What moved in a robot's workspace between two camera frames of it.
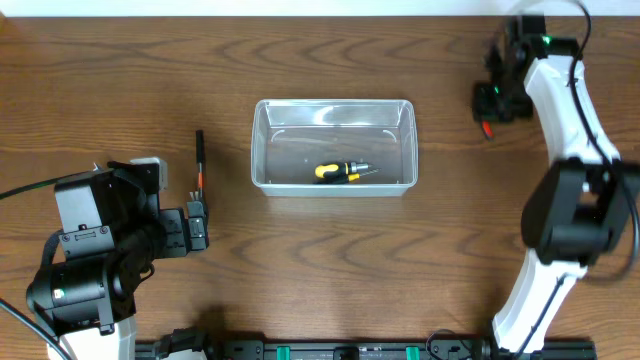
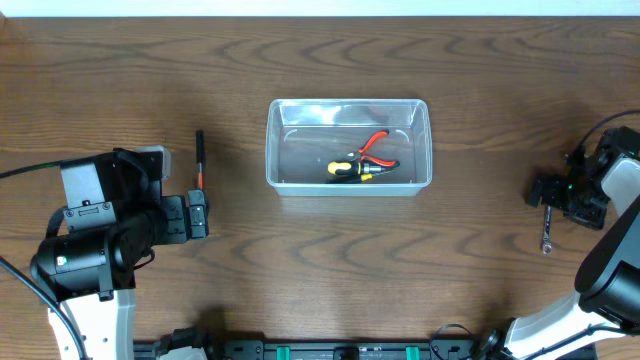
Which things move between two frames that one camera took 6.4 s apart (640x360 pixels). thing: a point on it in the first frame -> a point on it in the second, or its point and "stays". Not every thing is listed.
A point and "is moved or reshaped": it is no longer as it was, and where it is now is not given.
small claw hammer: [200, 160] stays
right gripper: [491, 103] -> [552, 192]
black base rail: [229, 349] stays
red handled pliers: [487, 130] -> [386, 163]
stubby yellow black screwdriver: [344, 171] is moved or reshaped
